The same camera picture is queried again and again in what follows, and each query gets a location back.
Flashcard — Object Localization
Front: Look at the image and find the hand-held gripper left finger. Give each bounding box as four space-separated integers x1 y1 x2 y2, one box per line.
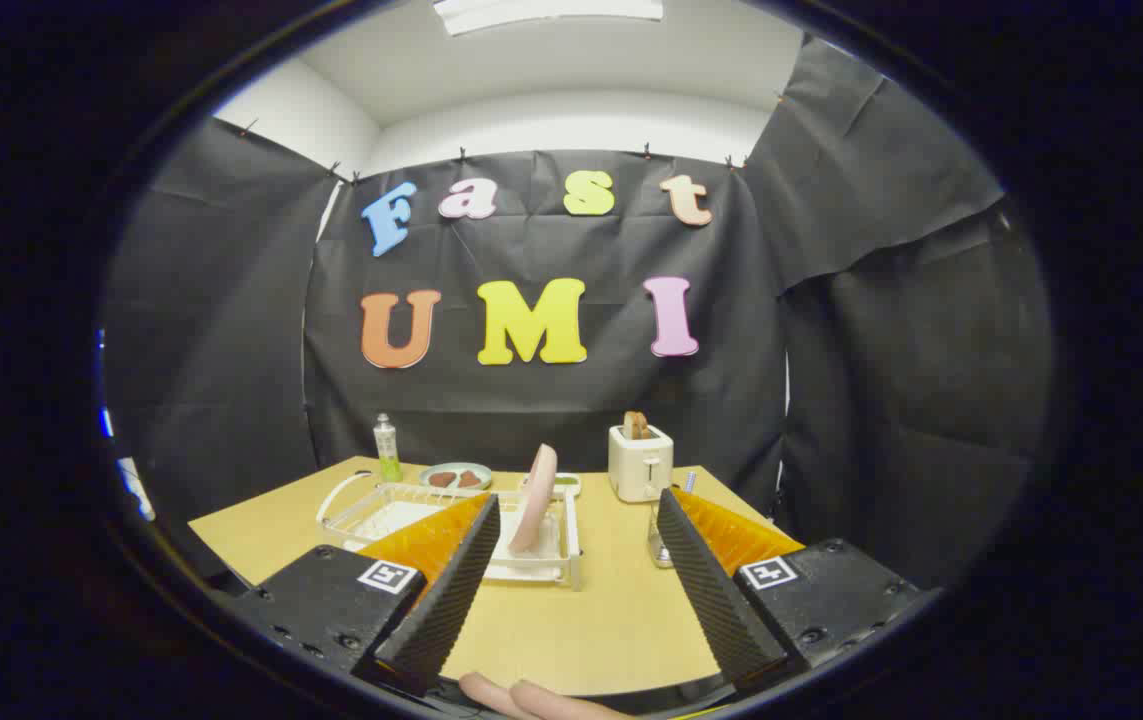
226 492 502 695

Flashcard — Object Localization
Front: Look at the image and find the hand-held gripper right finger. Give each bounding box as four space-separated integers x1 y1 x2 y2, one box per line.
656 488 922 691

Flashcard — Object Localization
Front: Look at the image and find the white wire dish rack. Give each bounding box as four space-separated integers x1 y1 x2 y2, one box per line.
317 470 582 591

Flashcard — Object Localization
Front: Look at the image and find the checkered handle metal spoon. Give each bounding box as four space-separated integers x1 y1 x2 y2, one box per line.
655 472 697 567

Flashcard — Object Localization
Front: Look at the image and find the pink plate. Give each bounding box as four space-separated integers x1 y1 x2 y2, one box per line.
508 444 559 556

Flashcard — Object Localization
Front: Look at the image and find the pale green plate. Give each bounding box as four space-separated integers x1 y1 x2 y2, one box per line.
418 462 493 492

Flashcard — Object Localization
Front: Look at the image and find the cream toaster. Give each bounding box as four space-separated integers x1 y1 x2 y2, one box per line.
608 424 675 504

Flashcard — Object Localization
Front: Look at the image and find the clear bottle with green liquid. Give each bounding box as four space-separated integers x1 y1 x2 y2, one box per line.
374 413 403 484

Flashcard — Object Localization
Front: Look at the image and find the black backdrop cloth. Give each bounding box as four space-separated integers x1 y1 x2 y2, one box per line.
101 35 1052 601

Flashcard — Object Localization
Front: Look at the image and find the white ceiling light panel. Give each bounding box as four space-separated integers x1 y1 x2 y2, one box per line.
433 0 664 37

